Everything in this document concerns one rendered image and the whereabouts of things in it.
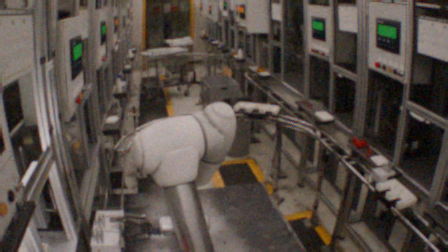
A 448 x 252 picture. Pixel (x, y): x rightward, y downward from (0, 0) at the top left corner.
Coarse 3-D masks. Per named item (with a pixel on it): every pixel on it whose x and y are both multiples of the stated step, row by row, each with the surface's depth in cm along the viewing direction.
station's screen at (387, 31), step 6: (378, 24) 185; (384, 24) 179; (390, 24) 173; (396, 24) 167; (378, 30) 187; (384, 30) 180; (390, 30) 174; (396, 30) 168; (378, 36) 188; (384, 36) 182; (390, 36) 175; (396, 36) 169; (378, 42) 189; (384, 42) 183; (390, 42) 176; (396, 42) 171; (390, 48) 178; (396, 48) 172
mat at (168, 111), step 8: (144, 80) 803; (152, 80) 798; (144, 88) 733; (160, 88) 724; (152, 96) 671; (160, 96) 669; (168, 96) 668; (144, 104) 624; (152, 104) 622; (160, 104) 621; (144, 112) 582; (152, 112) 581; (160, 112) 580; (168, 112) 579; (144, 120) 545; (152, 120) 544; (144, 184) 359; (152, 184) 360; (144, 192) 344
